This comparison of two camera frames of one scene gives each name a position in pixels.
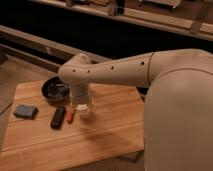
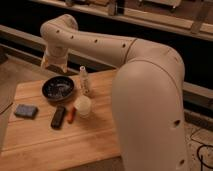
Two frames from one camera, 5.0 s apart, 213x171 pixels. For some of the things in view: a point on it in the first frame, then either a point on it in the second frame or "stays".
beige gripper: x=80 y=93 to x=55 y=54
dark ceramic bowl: x=55 y=89 stays
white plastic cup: x=83 y=110 stays
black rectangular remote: x=57 y=117 stays
